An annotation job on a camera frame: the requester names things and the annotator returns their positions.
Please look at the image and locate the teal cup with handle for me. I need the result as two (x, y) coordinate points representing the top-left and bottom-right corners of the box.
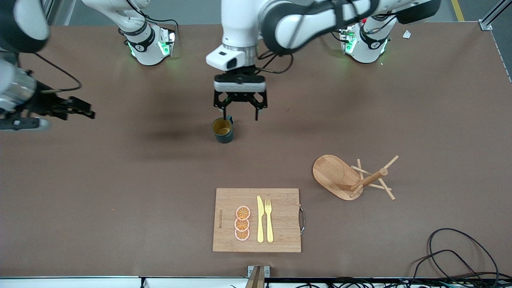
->
(212, 115), (234, 144)

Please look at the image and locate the large table cover sheet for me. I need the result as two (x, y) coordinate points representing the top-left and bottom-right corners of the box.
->
(0, 20), (512, 279)

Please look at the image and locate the wooden mug tree stand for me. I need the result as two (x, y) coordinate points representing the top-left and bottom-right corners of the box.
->
(312, 154), (400, 202)

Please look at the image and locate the yellow plastic knife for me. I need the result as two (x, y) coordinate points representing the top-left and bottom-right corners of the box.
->
(257, 196), (265, 243)

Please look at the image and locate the bamboo cutting board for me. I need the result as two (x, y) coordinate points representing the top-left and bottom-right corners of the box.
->
(212, 188), (306, 253)

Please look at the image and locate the yellow plastic fork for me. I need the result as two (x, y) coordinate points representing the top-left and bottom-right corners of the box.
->
(264, 199), (274, 243)

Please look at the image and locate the black right base cable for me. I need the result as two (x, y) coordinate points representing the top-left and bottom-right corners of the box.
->
(124, 0), (179, 41)

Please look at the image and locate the white table edge rail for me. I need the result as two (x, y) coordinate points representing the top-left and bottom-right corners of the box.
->
(0, 275), (512, 288)

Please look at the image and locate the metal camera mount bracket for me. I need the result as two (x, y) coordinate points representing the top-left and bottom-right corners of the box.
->
(246, 265), (270, 288)

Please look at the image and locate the black looped floor cable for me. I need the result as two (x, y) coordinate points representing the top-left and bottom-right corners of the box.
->
(427, 228), (500, 286)

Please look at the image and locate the aluminium frame profile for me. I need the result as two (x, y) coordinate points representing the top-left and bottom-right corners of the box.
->
(479, 0), (512, 31)

